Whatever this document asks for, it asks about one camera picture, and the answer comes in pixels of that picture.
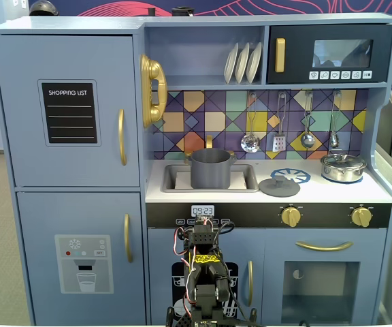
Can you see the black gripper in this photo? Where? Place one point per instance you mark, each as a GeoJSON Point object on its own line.
{"type": "Point", "coordinates": [204, 223]}

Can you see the gold faucet spout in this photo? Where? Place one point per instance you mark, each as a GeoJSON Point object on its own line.
{"type": "Point", "coordinates": [209, 141]}

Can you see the gray round lid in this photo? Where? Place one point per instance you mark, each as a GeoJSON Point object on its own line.
{"type": "Point", "coordinates": [274, 189]}

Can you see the gold stove knob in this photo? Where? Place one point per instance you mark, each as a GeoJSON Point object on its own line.
{"type": "Point", "coordinates": [291, 217]}
{"type": "Point", "coordinates": [361, 217]}

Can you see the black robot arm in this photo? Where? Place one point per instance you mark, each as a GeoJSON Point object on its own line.
{"type": "Point", "coordinates": [204, 293]}

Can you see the gray sink basin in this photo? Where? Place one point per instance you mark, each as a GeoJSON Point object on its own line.
{"type": "Point", "coordinates": [168, 177]}

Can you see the black control panel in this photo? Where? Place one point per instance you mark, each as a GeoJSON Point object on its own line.
{"type": "Point", "coordinates": [250, 216]}

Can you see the blue fridge door with chalkboard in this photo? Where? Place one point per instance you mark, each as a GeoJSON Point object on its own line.
{"type": "Point", "coordinates": [19, 102]}

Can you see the blue dishwasher door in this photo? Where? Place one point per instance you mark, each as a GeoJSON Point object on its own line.
{"type": "Point", "coordinates": [162, 252]}

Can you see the black shopping list board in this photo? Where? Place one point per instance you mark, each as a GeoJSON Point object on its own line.
{"type": "Point", "coordinates": [69, 112]}

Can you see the gold toy telephone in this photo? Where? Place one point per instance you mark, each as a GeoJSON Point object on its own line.
{"type": "Point", "coordinates": [153, 73]}

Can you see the digital clock display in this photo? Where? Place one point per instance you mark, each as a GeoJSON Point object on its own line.
{"type": "Point", "coordinates": [203, 210]}

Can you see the black round container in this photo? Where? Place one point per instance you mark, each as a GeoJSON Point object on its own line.
{"type": "Point", "coordinates": [182, 11]}

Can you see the gray ice dispenser sticker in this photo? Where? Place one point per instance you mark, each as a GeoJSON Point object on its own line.
{"type": "Point", "coordinates": [90, 286]}

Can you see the white plate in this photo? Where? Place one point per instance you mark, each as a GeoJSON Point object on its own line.
{"type": "Point", "coordinates": [254, 63]}
{"type": "Point", "coordinates": [230, 64]}
{"type": "Point", "coordinates": [241, 64]}

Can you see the small black object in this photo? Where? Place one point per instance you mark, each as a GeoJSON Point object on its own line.
{"type": "Point", "coordinates": [151, 12]}

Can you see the black helmet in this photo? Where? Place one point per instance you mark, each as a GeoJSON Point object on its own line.
{"type": "Point", "coordinates": [43, 8]}

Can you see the black dishwasher sticker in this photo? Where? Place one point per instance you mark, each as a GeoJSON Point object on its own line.
{"type": "Point", "coordinates": [177, 272]}

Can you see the shiny steel pot lid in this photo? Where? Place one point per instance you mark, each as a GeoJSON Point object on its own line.
{"type": "Point", "coordinates": [342, 159]}

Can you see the steel slotted spatula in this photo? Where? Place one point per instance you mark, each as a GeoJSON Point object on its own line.
{"type": "Point", "coordinates": [279, 143]}

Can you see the steel skimmer spoon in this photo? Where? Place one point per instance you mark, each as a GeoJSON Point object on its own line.
{"type": "Point", "coordinates": [250, 143]}

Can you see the steel ladle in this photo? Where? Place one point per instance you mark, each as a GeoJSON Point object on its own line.
{"type": "Point", "coordinates": [307, 139]}

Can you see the black microwave door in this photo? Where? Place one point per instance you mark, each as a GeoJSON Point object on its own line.
{"type": "Point", "coordinates": [298, 51]}

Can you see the blue toy kitchen unit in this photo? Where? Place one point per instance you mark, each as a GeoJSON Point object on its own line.
{"type": "Point", "coordinates": [80, 25]}

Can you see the blue fridge door with dispenser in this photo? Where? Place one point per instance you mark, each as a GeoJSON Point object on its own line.
{"type": "Point", "coordinates": [46, 218]}

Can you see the blue oven door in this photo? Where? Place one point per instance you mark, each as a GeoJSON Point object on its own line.
{"type": "Point", "coordinates": [274, 272]}

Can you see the colourful geometric tile backsplash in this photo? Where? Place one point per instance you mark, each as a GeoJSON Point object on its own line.
{"type": "Point", "coordinates": [216, 119]}

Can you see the gray plastic pot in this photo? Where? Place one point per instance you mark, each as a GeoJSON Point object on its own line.
{"type": "Point", "coordinates": [211, 172]}

